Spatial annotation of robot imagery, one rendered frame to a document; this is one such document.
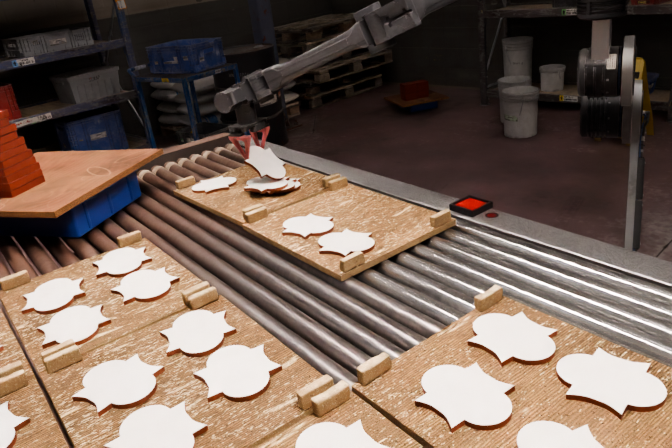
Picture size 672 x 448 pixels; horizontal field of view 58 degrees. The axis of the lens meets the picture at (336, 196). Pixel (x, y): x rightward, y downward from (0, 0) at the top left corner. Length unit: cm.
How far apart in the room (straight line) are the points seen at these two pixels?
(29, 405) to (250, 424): 38
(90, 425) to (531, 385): 65
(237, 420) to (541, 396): 43
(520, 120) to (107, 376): 438
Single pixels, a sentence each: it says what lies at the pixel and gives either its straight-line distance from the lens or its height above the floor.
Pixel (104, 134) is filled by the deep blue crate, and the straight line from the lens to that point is 581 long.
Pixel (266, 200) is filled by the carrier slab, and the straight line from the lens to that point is 171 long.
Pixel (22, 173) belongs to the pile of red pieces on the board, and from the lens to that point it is 189.
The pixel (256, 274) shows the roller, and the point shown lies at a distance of 137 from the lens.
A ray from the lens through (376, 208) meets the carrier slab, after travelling 155.
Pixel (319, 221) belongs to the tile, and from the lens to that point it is 149.
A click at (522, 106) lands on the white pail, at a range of 509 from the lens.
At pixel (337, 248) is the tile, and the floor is 95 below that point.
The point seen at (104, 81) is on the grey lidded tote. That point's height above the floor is 77.
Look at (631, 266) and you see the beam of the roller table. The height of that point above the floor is 92.
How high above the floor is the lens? 154
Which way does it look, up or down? 21 degrees down
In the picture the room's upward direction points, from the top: 7 degrees counter-clockwise
